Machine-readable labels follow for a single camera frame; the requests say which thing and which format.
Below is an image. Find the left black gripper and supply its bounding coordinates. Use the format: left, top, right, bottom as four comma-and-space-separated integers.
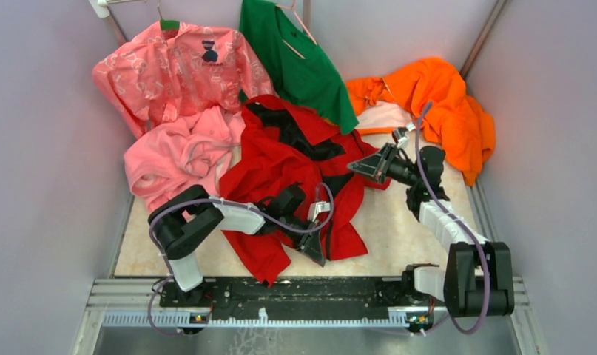
279, 212, 325, 265

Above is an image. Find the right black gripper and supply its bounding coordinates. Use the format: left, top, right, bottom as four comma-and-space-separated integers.
346, 143, 420, 187

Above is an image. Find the red jacket black lining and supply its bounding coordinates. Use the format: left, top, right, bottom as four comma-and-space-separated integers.
219, 95, 389, 261

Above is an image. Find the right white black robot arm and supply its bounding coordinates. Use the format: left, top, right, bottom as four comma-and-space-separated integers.
348, 143, 515, 318

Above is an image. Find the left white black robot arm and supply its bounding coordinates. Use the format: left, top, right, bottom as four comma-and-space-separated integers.
148, 183, 334, 307

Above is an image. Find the pink patterned bear jacket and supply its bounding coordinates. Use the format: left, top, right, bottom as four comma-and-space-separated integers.
92, 22, 275, 138

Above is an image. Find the orange garment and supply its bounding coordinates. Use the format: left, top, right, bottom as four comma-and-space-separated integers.
345, 57, 496, 186

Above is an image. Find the green shirt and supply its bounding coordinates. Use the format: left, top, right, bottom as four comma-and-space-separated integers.
239, 1, 358, 135

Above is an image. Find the plain pink garment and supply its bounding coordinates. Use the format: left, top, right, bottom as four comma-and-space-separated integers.
124, 106, 245, 213

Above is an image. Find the pink clothes hanger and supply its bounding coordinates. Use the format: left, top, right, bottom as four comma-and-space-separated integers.
275, 1, 318, 59

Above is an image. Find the green clothes hanger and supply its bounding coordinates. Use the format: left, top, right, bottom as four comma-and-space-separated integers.
156, 0, 180, 31

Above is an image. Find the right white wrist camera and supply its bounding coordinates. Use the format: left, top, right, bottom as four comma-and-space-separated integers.
391, 126, 409, 150

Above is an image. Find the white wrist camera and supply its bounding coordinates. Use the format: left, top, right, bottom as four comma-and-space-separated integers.
307, 201, 331, 223
391, 126, 409, 150

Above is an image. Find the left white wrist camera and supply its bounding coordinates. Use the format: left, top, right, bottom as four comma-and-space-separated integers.
307, 201, 331, 223

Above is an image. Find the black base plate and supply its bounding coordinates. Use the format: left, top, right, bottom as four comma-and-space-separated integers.
159, 277, 445, 323

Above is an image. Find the white toothed cable strip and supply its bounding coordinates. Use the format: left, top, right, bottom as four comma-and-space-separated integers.
102, 308, 409, 328

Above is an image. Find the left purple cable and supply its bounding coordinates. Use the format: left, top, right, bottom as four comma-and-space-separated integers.
146, 182, 337, 339

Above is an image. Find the metal corner post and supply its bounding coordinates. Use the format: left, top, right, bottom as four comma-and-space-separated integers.
459, 0, 510, 81

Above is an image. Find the aluminium frame rail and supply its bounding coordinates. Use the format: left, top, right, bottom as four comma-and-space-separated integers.
87, 277, 531, 311

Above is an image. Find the white rail bracket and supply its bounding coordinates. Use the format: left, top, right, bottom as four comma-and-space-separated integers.
88, 0, 147, 18

